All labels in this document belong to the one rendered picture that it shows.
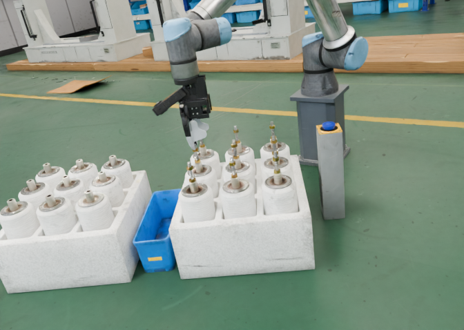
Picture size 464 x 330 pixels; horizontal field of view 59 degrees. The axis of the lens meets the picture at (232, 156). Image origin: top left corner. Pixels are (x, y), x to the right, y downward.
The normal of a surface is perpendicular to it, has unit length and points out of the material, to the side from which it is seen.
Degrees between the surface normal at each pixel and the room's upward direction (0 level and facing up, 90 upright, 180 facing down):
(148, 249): 92
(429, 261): 0
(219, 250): 90
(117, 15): 90
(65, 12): 90
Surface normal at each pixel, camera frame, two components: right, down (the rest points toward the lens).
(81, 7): 0.84, 0.11
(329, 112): 0.22, 0.38
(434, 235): -0.14, -0.90
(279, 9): -0.52, 0.43
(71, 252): -0.03, 0.43
